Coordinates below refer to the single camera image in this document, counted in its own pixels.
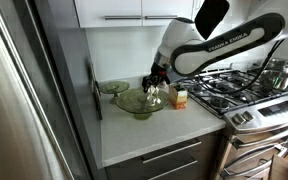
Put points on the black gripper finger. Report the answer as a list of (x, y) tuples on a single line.
[(157, 86), (147, 83)]

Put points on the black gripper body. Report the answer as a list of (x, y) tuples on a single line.
[(160, 74)]

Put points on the white garlic bulb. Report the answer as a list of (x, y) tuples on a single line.
[(154, 97)]

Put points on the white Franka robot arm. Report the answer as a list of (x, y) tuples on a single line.
[(190, 60)]

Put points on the stainless steel pot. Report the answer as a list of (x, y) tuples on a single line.
[(274, 82)]

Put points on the large green glass cake stand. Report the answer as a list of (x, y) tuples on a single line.
[(134, 101)]

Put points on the orange vitamin drink box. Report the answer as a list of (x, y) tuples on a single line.
[(178, 100)]

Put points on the small green glass cake stand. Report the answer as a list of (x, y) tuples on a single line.
[(114, 87)]

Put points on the black flat rectangular panel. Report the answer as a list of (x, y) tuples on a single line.
[(95, 93)]

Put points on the stainless steel gas range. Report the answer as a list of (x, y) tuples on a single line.
[(219, 102)]

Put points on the narrow white cabinet door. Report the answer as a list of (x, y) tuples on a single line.
[(167, 8)]

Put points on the dark grey base cabinet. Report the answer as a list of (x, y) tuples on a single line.
[(207, 148)]

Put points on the wide white cabinet door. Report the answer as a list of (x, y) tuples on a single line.
[(107, 8)]

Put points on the steel range knob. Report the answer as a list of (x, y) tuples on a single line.
[(248, 115), (238, 118)]

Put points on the steel lidded pan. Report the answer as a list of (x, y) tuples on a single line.
[(280, 64)]

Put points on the stainless steel refrigerator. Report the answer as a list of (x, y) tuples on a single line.
[(24, 100)]

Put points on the brown cardboard box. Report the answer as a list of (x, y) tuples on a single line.
[(280, 168)]

